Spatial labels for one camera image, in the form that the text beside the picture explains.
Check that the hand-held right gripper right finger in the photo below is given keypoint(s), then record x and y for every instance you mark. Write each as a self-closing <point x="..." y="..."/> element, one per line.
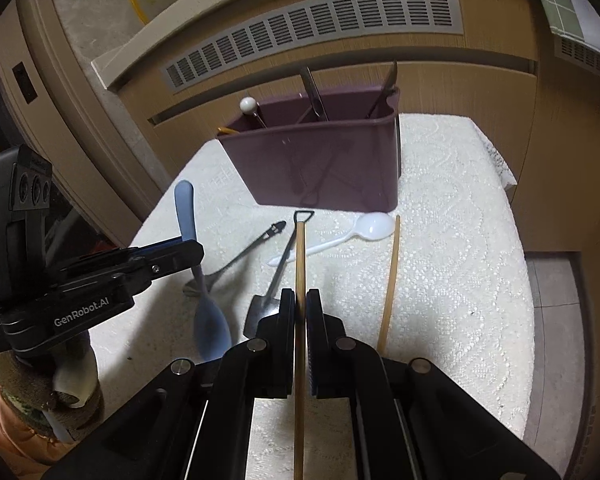
<point x="325" y="330"/>

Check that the black shovel-shaped spoon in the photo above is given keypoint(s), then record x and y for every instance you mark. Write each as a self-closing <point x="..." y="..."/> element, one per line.
<point x="257" y="312"/>

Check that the small grey vent grille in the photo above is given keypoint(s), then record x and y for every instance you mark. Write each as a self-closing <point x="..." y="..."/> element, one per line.
<point x="590" y="57"/>

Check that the white ball-ended utensil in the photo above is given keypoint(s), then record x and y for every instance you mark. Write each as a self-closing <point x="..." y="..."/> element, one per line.
<point x="248" y="105"/>

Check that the long grey vent grille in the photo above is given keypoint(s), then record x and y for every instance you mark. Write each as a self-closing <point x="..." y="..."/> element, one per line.
<point x="320" y="30"/>

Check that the white lace tablecloth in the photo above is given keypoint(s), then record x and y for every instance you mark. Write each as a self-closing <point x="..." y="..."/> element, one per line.
<point x="455" y="260"/>

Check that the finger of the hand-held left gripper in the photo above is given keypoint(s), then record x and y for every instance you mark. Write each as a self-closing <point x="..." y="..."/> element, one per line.
<point x="175" y="255"/>
<point x="177" y="242"/>

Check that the dark brown spoon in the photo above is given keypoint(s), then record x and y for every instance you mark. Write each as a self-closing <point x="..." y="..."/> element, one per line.
<point x="385" y="87"/>

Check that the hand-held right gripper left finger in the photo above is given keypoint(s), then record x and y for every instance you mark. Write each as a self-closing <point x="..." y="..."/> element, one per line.
<point x="280" y="330"/>

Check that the beige kitchen cabinet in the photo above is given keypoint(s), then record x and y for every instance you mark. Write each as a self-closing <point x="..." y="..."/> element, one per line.
<point x="480" y="95"/>

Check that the white plastic spoon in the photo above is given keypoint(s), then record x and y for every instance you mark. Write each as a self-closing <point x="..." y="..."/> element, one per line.
<point x="375" y="225"/>

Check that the person's left forearm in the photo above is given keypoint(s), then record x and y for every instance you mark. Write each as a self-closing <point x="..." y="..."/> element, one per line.
<point x="20" y="410"/>

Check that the slim black spoon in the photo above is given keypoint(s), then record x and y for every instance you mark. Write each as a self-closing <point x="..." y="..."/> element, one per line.
<point x="240" y="260"/>

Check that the purple plastic utensil holder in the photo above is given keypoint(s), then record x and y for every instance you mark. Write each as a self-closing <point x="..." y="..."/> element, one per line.
<point x="330" y="160"/>

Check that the wooden chopstick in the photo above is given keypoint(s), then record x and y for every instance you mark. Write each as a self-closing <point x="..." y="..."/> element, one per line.
<point x="300" y="260"/>
<point x="391" y="280"/>

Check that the blue plastic spoon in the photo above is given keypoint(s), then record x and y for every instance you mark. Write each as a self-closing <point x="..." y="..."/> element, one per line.
<point x="212" y="325"/>

